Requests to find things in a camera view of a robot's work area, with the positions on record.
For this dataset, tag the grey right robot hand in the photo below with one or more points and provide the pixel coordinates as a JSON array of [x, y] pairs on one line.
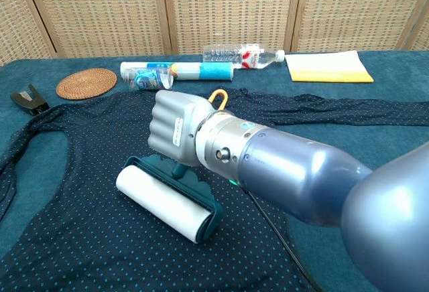
[[174, 124]]

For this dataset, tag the green and yellow lint roller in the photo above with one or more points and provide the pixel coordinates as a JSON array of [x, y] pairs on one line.
[[174, 198]]

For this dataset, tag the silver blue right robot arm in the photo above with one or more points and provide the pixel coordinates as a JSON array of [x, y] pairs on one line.
[[301, 178]]

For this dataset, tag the dark blue polka dot shirt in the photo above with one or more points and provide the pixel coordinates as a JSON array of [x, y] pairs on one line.
[[100, 211]]

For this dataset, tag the clear plastic cup blue print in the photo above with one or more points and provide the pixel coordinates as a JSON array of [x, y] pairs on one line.
[[149, 79]]

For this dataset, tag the white and blue lint roll refill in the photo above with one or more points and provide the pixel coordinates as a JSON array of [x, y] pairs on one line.
[[201, 70]]

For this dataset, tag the clear plastic water bottle red label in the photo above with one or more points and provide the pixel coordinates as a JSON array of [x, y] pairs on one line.
[[241, 57]]

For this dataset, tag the round woven rattan coaster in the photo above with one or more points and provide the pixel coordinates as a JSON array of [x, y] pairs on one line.
[[86, 83]]

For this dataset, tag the woven wooden folding screen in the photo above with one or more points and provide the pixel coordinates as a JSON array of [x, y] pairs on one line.
[[214, 10]]

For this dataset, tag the black clip tool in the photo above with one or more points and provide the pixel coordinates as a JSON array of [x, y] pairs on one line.
[[28, 102]]

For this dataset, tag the white and yellow folded cloth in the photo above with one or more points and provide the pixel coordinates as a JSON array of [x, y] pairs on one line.
[[326, 67]]

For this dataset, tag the teal blue table cloth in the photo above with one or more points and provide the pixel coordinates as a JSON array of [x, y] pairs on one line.
[[385, 104]]

